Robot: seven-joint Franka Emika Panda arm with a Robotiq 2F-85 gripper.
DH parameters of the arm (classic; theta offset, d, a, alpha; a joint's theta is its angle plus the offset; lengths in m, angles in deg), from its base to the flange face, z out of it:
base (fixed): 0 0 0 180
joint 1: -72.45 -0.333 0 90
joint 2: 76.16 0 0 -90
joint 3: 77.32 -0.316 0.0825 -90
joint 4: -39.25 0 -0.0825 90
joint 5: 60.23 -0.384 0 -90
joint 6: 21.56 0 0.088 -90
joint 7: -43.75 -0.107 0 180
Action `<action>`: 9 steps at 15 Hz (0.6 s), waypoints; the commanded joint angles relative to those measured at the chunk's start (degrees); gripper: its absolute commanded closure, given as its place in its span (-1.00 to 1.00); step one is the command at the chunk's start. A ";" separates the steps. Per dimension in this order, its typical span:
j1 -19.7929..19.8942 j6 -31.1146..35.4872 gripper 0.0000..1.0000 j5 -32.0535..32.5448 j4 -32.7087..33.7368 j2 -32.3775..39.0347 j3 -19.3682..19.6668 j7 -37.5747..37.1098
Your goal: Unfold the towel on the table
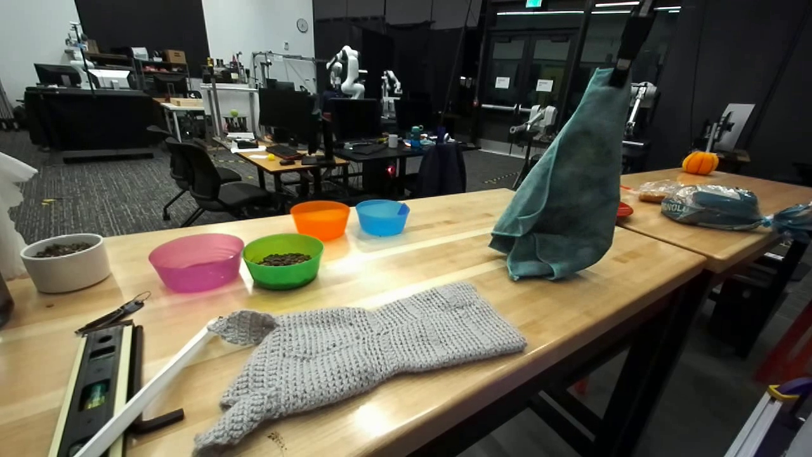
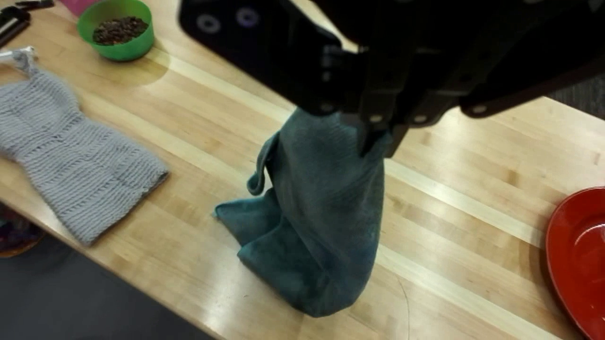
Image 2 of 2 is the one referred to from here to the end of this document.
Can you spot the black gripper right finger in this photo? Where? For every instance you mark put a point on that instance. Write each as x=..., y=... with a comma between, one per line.
x=504, y=69

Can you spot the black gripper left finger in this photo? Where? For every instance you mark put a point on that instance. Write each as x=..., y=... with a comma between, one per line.
x=285, y=57

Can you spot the teal microfibre towel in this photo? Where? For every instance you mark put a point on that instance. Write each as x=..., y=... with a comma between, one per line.
x=328, y=227

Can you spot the green bowl with beans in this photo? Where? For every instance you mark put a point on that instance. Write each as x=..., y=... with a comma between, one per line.
x=120, y=46

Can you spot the red plate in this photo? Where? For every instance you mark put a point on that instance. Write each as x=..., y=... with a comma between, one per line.
x=584, y=265

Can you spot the pink plastic bowl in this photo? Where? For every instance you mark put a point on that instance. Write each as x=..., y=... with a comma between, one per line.
x=77, y=5

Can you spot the grey knitted cloth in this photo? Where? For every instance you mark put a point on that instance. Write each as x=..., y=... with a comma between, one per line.
x=77, y=163

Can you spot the white stick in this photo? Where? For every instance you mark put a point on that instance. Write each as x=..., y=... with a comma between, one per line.
x=13, y=56

